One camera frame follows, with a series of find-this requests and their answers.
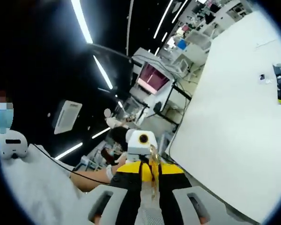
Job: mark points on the white wearable device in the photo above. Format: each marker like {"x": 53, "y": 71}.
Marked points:
{"x": 12, "y": 145}

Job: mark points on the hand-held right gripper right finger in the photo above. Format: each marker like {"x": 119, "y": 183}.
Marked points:
{"x": 175, "y": 199}

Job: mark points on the thin ceiling light strip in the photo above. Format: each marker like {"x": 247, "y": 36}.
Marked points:
{"x": 164, "y": 20}
{"x": 180, "y": 11}

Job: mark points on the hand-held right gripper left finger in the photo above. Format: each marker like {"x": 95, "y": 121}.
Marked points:
{"x": 124, "y": 201}

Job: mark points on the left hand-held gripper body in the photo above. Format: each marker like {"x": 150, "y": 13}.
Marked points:
{"x": 134, "y": 150}

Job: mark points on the laptop with purple screen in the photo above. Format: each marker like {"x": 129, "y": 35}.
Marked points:
{"x": 152, "y": 77}

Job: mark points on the white ceiling air conditioner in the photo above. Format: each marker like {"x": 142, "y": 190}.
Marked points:
{"x": 68, "y": 117}

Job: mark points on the white standing desk black legs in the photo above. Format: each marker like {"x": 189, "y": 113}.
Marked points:
{"x": 164, "y": 98}

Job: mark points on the blue storage box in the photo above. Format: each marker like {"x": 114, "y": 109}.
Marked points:
{"x": 182, "y": 44}

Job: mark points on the wide ceiling light strip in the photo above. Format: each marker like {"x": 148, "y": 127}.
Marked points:
{"x": 80, "y": 18}

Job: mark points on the gold skincare sachet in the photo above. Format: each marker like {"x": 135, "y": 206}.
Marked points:
{"x": 155, "y": 168}

